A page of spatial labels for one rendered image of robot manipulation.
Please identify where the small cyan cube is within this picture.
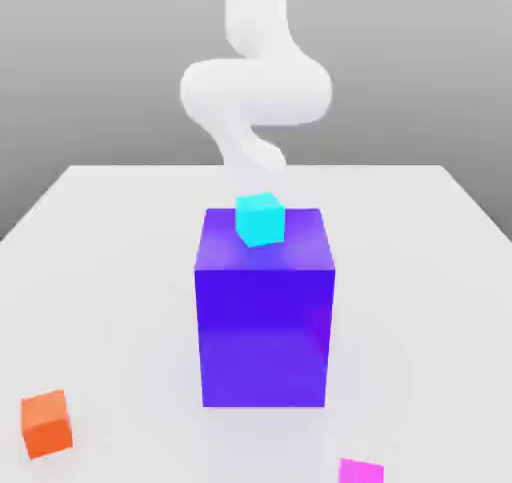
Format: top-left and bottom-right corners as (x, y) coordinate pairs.
(234, 191), (286, 249)

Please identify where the small magenta cube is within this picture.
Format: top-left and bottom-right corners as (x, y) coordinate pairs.
(337, 457), (386, 483)

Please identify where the small orange cube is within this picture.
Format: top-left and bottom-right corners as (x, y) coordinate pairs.
(20, 388), (74, 461)

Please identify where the large purple box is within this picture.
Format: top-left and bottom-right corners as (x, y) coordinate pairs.
(193, 206), (336, 409)

